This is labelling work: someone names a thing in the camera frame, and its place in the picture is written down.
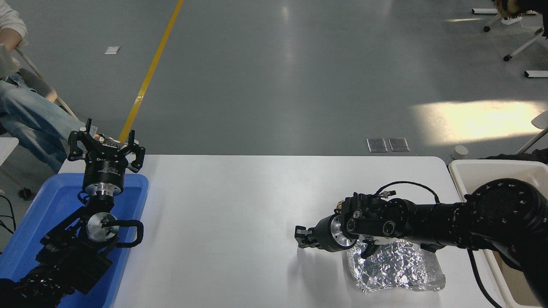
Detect grey folding chair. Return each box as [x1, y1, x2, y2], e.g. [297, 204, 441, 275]
[13, 41, 80, 121]

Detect person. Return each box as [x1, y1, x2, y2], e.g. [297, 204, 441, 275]
[492, 0, 548, 25]
[0, 0, 125, 174]

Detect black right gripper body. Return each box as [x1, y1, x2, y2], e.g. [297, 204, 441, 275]
[315, 214, 343, 253]

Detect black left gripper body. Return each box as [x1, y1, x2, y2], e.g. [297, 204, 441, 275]
[82, 145, 129, 189]

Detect large pale plastic bin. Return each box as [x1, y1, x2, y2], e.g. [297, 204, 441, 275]
[448, 159, 548, 308]

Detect white chair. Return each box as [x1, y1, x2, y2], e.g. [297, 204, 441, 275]
[516, 110, 548, 155]

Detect white side table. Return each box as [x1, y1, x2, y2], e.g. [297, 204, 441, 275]
[0, 136, 20, 166]

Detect white round cylinder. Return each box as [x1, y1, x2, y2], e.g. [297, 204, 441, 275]
[445, 145, 470, 165]

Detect white office chair base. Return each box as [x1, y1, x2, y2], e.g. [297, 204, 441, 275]
[483, 12, 548, 63]

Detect blue plastic tray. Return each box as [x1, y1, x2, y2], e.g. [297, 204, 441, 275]
[0, 172, 149, 308]

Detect silver foil tray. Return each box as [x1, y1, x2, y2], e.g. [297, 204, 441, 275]
[346, 239, 446, 294]

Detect black floor cables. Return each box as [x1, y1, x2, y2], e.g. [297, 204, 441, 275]
[0, 194, 17, 235]

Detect black fabric item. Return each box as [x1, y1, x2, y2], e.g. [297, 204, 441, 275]
[483, 148, 548, 166]

